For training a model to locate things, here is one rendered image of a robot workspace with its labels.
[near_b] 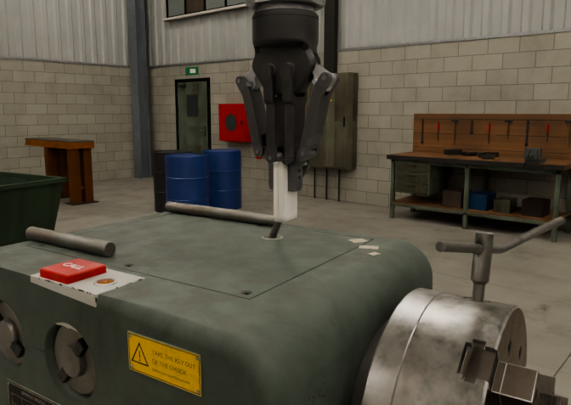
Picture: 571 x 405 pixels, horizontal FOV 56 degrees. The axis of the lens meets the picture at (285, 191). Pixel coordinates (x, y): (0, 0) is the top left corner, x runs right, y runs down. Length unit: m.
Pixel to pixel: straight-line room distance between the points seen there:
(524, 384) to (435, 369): 0.09
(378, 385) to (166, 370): 0.23
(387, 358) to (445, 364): 0.06
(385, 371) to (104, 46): 11.64
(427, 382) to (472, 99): 7.15
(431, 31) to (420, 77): 0.64
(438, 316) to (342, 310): 0.11
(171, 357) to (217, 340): 0.07
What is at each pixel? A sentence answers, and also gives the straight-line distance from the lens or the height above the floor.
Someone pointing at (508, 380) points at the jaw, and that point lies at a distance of 0.63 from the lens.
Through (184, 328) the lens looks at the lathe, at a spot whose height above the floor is 1.25.
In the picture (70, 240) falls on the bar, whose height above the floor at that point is 1.27.
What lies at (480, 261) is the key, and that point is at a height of 1.28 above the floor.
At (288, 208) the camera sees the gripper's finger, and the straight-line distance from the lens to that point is 0.62.
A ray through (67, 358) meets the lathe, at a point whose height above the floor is 1.16.
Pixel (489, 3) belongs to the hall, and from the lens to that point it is 7.79.
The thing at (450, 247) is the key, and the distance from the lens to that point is 0.64.
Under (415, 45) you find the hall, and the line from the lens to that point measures 8.11.
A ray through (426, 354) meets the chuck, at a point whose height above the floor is 1.21.
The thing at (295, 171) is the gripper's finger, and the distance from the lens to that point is 0.61.
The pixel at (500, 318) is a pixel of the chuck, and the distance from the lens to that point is 0.67.
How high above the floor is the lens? 1.47
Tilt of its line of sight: 9 degrees down
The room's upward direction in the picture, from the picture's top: straight up
